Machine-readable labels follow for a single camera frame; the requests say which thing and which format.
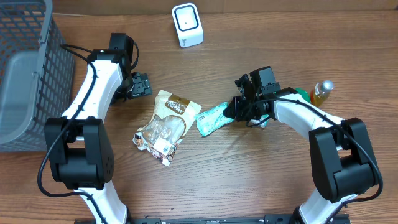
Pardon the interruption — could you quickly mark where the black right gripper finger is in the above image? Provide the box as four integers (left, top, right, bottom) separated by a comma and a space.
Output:
223, 101, 235, 119
234, 74, 249, 93

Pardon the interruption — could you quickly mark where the white barcode scanner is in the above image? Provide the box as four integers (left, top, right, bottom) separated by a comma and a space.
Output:
172, 2, 204, 48

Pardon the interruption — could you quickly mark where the grey plastic mesh basket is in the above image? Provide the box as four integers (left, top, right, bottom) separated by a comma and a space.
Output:
1, 0, 75, 152

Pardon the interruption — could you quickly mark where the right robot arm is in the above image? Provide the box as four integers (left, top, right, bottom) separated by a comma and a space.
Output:
223, 66, 383, 223

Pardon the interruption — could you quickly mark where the yellow juice bottle silver cap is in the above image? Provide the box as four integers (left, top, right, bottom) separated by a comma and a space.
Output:
310, 80, 334, 107

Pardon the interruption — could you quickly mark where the green lid white jar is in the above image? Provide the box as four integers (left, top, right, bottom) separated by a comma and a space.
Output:
295, 88, 311, 103

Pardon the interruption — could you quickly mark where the teal white tissue pack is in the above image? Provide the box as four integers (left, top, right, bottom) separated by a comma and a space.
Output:
250, 114, 270, 128

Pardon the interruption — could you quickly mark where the brown white snack packet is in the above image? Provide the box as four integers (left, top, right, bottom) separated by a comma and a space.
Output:
132, 90, 201, 166

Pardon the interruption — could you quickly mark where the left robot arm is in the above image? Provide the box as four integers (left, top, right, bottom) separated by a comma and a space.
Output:
37, 33, 152, 223

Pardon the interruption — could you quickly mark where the teal white snack packet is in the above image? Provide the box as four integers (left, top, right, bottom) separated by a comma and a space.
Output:
195, 102, 234, 137

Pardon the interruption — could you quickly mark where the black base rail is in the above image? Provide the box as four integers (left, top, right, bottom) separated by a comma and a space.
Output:
74, 213, 352, 224

